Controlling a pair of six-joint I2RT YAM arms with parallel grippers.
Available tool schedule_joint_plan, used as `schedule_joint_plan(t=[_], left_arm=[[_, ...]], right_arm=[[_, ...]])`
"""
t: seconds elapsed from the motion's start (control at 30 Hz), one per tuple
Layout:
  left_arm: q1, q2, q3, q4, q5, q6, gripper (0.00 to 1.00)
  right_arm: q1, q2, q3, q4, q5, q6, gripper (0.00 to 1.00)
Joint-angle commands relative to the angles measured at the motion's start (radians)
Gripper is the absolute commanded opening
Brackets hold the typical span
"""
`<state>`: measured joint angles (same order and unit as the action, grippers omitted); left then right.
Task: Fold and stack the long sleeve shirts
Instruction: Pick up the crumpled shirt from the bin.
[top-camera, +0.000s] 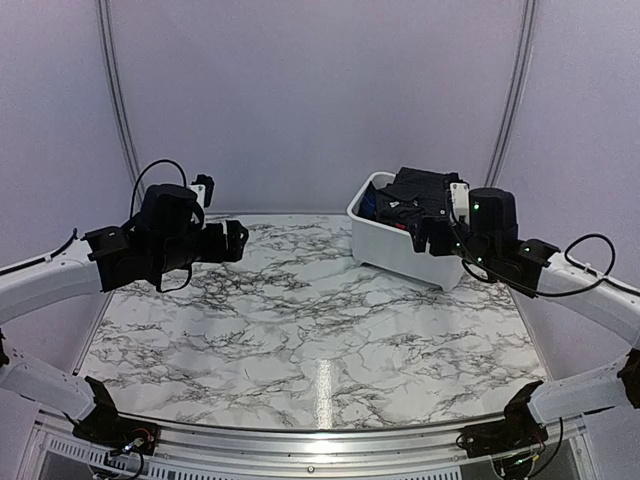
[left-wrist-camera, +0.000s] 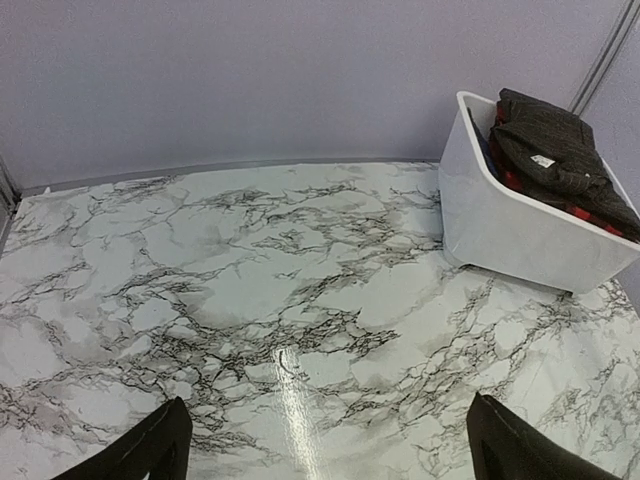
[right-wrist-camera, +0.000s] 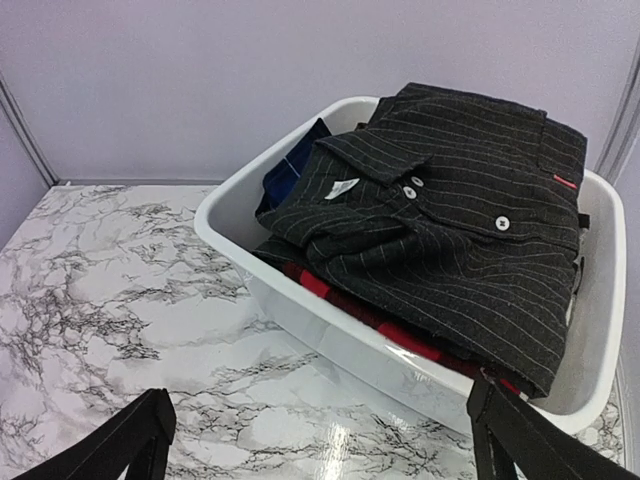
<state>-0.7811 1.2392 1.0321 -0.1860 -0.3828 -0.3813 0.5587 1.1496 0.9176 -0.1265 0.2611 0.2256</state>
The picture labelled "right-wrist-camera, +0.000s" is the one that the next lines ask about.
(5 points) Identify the black pinstriped long sleeve shirt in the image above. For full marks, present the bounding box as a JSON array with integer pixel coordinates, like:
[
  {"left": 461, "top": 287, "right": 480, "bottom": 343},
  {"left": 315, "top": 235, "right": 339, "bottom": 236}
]
[{"left": 255, "top": 83, "right": 587, "bottom": 398}]

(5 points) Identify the aluminium corner post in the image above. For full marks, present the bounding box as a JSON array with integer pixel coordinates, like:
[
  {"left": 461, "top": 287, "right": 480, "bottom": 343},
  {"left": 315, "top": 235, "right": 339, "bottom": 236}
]
[
  {"left": 594, "top": 65, "right": 639, "bottom": 185},
  {"left": 0, "top": 76, "right": 60, "bottom": 187}
]

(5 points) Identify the right aluminium corner post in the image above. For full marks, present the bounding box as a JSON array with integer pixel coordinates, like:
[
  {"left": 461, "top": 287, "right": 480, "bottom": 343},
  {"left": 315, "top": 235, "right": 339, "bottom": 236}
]
[{"left": 594, "top": 65, "right": 639, "bottom": 185}]

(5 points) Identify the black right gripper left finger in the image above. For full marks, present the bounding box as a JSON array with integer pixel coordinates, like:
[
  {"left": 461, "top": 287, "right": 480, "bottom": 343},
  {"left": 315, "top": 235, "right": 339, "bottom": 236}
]
[{"left": 18, "top": 389, "right": 176, "bottom": 480}]

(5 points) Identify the left aluminium corner post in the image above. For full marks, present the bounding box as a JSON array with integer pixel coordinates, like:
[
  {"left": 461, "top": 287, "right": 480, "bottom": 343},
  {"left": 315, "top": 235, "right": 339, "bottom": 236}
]
[{"left": 0, "top": 76, "right": 60, "bottom": 187}]

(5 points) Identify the blue plaid shirt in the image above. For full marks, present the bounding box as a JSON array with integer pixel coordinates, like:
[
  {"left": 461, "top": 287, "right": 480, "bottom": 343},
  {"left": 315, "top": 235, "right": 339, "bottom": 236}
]
[{"left": 256, "top": 119, "right": 331, "bottom": 214}]

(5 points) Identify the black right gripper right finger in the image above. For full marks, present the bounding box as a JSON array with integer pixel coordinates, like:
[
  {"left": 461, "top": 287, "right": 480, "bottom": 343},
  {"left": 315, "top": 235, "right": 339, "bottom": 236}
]
[{"left": 467, "top": 373, "right": 638, "bottom": 480}]

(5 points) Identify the red black plaid shirt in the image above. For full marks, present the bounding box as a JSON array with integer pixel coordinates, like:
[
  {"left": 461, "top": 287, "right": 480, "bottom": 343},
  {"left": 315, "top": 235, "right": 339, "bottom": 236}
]
[{"left": 278, "top": 261, "right": 534, "bottom": 397}]

